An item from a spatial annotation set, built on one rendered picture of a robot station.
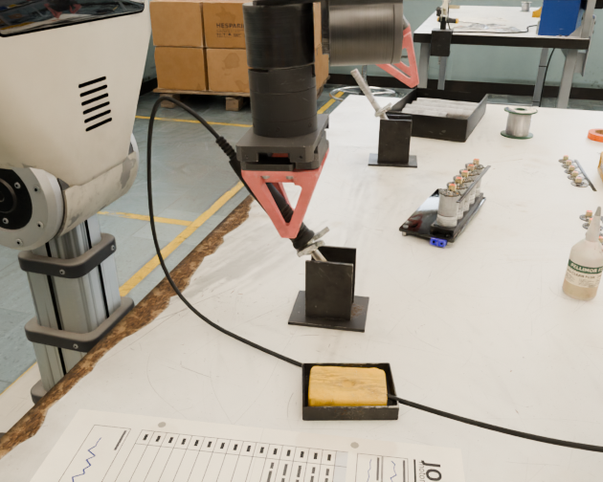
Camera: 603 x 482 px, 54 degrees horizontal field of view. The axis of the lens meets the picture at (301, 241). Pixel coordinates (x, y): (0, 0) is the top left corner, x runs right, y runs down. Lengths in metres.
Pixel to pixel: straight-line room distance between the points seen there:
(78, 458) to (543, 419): 0.35
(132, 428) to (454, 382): 0.26
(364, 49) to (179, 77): 4.10
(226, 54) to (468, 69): 2.01
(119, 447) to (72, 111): 0.45
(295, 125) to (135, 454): 0.28
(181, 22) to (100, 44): 3.66
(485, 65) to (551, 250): 4.48
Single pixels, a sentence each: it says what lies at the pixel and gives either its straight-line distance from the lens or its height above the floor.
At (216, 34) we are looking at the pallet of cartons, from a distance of 4.41.
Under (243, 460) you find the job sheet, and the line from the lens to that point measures 0.46.
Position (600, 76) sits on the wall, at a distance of 5.30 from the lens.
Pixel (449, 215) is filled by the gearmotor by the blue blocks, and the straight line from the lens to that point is 0.75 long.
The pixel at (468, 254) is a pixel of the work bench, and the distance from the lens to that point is 0.74.
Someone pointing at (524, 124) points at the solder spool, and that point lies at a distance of 1.23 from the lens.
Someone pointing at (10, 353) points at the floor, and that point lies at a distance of 1.99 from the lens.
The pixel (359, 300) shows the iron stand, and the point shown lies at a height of 0.75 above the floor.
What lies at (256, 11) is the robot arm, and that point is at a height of 1.04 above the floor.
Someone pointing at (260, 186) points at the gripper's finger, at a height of 0.89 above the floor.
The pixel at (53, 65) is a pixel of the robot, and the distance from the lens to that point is 0.77.
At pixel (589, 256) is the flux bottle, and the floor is 0.80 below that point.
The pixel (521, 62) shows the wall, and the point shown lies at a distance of 5.22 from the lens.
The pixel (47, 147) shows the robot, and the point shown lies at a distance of 0.77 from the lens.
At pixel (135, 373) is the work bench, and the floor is 0.75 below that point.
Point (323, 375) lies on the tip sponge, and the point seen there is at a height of 0.76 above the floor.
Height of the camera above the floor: 1.08
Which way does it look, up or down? 26 degrees down
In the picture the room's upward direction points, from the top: straight up
